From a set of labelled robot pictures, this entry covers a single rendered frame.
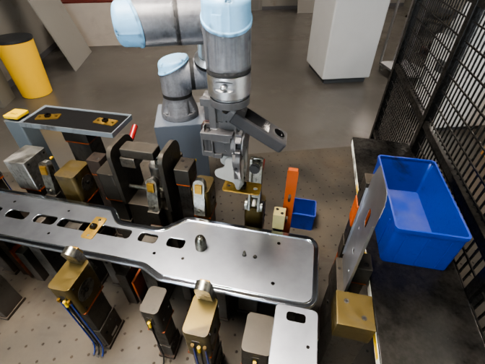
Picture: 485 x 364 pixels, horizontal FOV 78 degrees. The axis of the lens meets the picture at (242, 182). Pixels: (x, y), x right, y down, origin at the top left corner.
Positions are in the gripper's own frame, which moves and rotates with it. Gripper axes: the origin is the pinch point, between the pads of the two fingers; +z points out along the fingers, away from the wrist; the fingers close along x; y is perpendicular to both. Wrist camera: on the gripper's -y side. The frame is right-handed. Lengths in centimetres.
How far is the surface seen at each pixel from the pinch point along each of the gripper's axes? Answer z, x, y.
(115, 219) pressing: 26.0, -4.7, 41.5
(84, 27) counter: 92, -468, 389
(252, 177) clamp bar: 11.3, -15.4, 0.3
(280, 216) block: 20.6, -10.7, -8.7
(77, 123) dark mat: 10, -31, 67
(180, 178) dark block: 17.7, -18.2, 23.9
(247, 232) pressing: 26.8, -7.9, 0.5
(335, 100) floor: 128, -325, -53
